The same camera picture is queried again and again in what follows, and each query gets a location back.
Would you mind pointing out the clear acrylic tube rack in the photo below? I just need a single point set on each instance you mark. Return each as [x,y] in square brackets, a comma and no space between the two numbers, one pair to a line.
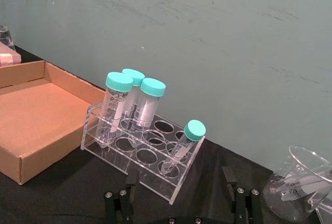
[145,156]

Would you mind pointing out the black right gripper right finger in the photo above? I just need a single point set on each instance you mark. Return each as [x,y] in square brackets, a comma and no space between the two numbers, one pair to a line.
[229,180]

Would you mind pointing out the black table cloth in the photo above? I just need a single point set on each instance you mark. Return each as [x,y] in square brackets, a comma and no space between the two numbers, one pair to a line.
[64,195]

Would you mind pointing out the large clear glass beaker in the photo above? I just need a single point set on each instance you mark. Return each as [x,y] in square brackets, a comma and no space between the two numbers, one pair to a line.
[282,203]

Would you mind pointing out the shallow brown cardboard tray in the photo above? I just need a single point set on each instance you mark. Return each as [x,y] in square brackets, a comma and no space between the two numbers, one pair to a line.
[39,120]

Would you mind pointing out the small clear beaker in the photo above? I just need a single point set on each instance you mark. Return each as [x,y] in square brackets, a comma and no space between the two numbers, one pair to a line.
[6,36]

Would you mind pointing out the clear plastic case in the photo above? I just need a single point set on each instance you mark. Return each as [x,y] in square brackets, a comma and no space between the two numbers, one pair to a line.
[326,215]

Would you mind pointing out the pink box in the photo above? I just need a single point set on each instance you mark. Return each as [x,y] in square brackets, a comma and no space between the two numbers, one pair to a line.
[9,56]

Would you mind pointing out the clear capless tube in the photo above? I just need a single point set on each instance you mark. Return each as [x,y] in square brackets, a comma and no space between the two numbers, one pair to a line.
[298,194]
[306,181]

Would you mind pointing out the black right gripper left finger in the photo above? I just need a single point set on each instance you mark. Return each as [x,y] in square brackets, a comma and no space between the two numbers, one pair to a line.
[130,185]

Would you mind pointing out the clear tube with teal cap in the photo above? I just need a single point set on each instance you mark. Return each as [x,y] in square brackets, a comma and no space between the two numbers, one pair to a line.
[111,110]
[147,107]
[135,77]
[193,130]

